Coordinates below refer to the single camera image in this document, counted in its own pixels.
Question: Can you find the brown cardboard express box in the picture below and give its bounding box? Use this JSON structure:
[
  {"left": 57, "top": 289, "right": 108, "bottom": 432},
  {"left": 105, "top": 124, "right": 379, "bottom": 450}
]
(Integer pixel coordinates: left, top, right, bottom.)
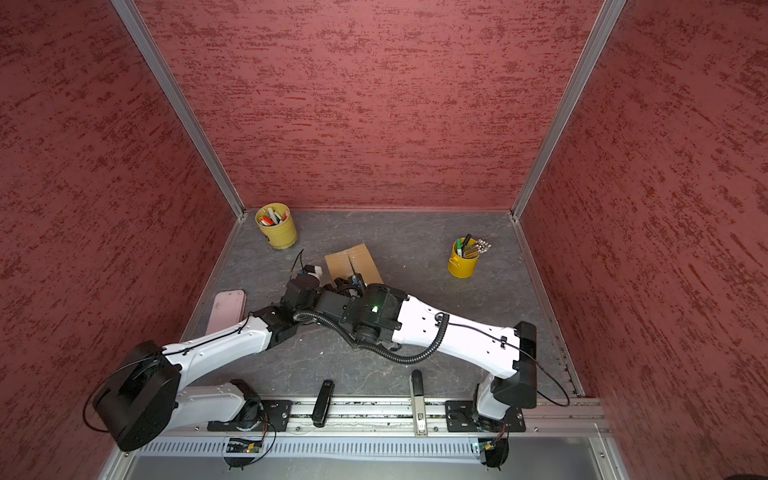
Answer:
[{"left": 325, "top": 244, "right": 384, "bottom": 285}]

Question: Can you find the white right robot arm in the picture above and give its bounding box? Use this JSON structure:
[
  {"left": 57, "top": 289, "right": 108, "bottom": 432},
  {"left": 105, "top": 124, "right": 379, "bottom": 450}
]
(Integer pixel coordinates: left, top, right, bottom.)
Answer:
[{"left": 294, "top": 283, "right": 538, "bottom": 421}]

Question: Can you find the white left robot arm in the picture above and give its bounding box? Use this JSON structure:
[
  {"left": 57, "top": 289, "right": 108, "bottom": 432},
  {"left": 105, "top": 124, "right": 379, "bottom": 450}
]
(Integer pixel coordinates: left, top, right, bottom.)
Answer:
[{"left": 92, "top": 273, "right": 321, "bottom": 452}]

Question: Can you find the pink flat case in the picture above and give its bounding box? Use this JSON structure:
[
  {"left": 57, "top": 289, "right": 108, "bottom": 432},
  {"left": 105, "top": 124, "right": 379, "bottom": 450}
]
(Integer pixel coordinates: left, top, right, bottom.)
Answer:
[{"left": 205, "top": 289, "right": 247, "bottom": 335}]

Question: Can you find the yellow-green pen holder cup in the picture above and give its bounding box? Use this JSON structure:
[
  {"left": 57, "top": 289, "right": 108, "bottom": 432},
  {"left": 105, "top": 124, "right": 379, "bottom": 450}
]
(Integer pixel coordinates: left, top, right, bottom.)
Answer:
[{"left": 255, "top": 203, "right": 298, "bottom": 250}]

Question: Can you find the yellow pencil cup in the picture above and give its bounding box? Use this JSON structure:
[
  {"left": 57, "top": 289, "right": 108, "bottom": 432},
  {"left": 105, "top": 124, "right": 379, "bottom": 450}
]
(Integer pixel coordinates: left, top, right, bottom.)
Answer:
[{"left": 448, "top": 238, "right": 479, "bottom": 279}]

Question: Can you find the coloured pencils bundle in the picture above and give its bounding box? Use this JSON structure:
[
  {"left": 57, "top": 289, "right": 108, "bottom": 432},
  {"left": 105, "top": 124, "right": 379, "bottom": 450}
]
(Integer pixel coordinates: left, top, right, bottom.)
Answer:
[{"left": 465, "top": 239, "right": 491, "bottom": 258}]

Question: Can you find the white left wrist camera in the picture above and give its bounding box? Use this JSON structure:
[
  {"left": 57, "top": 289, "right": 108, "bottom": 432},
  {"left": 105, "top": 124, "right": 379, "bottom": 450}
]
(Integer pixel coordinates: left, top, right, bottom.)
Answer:
[{"left": 302, "top": 264, "right": 323, "bottom": 280}]

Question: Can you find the black handle on rail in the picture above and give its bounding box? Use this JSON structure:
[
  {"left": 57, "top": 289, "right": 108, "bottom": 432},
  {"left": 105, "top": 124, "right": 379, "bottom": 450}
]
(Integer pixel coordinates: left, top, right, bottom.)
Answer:
[{"left": 311, "top": 379, "right": 335, "bottom": 428}]

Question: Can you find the silver latch with black handle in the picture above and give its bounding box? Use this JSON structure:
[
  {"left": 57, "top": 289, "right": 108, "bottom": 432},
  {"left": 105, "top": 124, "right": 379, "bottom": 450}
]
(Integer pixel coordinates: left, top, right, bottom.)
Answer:
[{"left": 410, "top": 369, "right": 428, "bottom": 437}]

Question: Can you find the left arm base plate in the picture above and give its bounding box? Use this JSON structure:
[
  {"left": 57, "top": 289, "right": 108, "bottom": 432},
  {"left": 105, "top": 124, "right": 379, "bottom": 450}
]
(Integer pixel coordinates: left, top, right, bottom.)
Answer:
[{"left": 206, "top": 399, "right": 294, "bottom": 434}]

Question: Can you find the left circuit board with wires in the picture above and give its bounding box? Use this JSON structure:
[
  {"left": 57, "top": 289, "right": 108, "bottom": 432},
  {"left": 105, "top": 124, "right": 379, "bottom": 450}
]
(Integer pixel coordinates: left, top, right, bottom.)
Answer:
[{"left": 223, "top": 438, "right": 264, "bottom": 469}]

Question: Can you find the circuit board with wires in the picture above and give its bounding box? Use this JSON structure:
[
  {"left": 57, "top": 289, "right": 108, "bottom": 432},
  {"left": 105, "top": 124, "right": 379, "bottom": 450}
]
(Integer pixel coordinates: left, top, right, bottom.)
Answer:
[
  {"left": 223, "top": 438, "right": 264, "bottom": 469},
  {"left": 476, "top": 438, "right": 509, "bottom": 470}
]

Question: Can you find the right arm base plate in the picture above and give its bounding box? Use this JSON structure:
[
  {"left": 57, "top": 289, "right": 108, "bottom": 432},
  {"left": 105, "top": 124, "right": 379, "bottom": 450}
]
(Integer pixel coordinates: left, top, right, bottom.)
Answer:
[{"left": 444, "top": 400, "right": 526, "bottom": 433}]

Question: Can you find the right circuit board with wires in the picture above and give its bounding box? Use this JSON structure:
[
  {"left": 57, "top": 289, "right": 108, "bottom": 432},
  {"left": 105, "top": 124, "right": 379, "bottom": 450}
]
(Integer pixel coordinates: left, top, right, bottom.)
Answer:
[{"left": 476, "top": 438, "right": 509, "bottom": 470}]

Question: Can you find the aluminium corner post left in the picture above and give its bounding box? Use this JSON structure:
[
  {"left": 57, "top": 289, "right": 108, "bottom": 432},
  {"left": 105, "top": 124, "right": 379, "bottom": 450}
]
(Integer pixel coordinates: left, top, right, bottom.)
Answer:
[{"left": 111, "top": 0, "right": 247, "bottom": 221}]

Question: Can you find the aluminium corner post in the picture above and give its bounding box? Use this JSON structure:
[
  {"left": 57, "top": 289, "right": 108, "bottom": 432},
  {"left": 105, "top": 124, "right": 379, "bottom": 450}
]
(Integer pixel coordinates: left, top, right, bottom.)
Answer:
[
  {"left": 111, "top": 0, "right": 247, "bottom": 221},
  {"left": 510, "top": 0, "right": 626, "bottom": 222}
]

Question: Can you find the aluminium front rail frame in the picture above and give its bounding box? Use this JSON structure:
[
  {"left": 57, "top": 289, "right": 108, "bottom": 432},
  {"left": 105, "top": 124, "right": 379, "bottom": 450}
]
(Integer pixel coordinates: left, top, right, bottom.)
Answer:
[{"left": 98, "top": 392, "right": 631, "bottom": 480}]

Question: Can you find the aluminium corner post right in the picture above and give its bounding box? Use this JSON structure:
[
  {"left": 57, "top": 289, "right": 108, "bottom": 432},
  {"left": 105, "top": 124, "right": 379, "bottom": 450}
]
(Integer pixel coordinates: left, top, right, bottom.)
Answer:
[{"left": 510, "top": 0, "right": 626, "bottom": 222}]

